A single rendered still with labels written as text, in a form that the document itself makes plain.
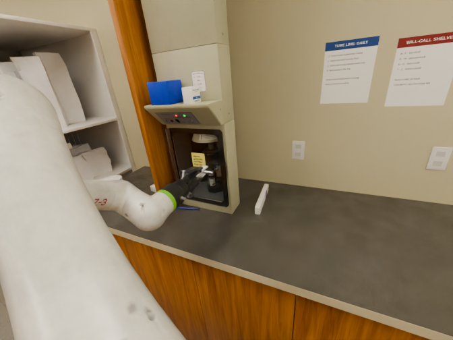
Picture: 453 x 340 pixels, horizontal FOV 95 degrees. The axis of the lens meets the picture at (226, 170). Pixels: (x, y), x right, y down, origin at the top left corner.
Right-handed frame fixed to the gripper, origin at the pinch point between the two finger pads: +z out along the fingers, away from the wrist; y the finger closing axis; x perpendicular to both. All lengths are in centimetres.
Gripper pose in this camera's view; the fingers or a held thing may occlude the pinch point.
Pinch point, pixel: (202, 171)
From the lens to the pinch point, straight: 98.7
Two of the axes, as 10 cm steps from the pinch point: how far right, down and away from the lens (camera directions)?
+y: -0.9, -9.1, -4.1
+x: -9.1, -1.0, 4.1
